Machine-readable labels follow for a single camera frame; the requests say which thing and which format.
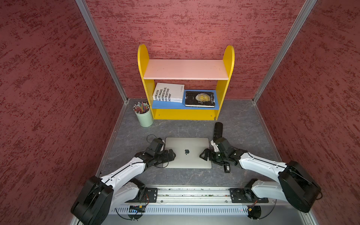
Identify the coloured pencils bundle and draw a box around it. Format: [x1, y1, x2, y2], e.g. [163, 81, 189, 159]
[133, 102, 150, 114]

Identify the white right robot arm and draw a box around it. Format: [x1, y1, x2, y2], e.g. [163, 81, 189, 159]
[199, 149, 323, 213]

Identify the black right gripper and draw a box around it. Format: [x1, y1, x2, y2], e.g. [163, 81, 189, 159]
[199, 149, 227, 166]

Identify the silver laptop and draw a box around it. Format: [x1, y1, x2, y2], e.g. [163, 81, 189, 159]
[162, 137, 212, 169]

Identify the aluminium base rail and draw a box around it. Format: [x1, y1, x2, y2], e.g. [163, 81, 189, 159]
[110, 181, 294, 208]

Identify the white book with black text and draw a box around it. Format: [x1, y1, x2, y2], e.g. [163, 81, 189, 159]
[152, 82, 185, 103]

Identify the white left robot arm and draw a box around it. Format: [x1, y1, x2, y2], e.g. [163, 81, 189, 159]
[70, 150, 176, 225]

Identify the black stapler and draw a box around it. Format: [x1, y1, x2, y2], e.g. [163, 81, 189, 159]
[223, 165, 231, 173]

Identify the green pencil cup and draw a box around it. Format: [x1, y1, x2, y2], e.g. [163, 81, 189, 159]
[136, 110, 153, 128]

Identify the aluminium corner post left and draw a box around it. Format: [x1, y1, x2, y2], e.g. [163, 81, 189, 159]
[76, 0, 128, 104]

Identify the yellow wooden bookshelf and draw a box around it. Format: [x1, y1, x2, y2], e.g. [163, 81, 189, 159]
[137, 44, 235, 121]

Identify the aluminium corner post right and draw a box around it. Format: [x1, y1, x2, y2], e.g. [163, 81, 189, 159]
[252, 0, 317, 105]

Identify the black book with gold emblem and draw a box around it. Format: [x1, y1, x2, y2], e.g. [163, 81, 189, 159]
[185, 91, 216, 108]

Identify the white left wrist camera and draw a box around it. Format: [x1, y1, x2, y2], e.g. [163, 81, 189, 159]
[146, 138, 165, 157]

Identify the aluminium corner post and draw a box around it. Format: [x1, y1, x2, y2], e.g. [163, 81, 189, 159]
[76, 0, 128, 104]
[252, 0, 317, 105]

